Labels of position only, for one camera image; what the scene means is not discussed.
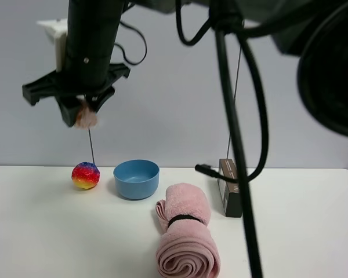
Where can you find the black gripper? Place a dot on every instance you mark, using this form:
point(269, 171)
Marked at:
point(65, 91)

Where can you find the muffin with red pieces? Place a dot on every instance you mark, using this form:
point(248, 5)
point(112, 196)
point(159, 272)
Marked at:
point(86, 117)

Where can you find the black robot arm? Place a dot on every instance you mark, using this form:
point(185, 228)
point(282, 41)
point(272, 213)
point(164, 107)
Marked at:
point(87, 78)

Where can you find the rainbow strawberry toy ball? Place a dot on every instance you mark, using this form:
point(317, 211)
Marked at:
point(85, 175)

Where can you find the blue plastic bowl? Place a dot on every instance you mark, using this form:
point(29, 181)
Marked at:
point(136, 179)

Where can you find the black elastic hair band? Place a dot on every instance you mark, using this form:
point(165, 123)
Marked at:
point(183, 217)

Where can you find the dark brown cardboard box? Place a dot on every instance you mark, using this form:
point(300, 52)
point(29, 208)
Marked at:
point(229, 192)

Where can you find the rolled pink towel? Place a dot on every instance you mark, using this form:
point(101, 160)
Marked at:
point(186, 248)

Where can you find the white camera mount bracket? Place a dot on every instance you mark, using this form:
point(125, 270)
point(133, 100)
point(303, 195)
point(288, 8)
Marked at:
point(56, 31)

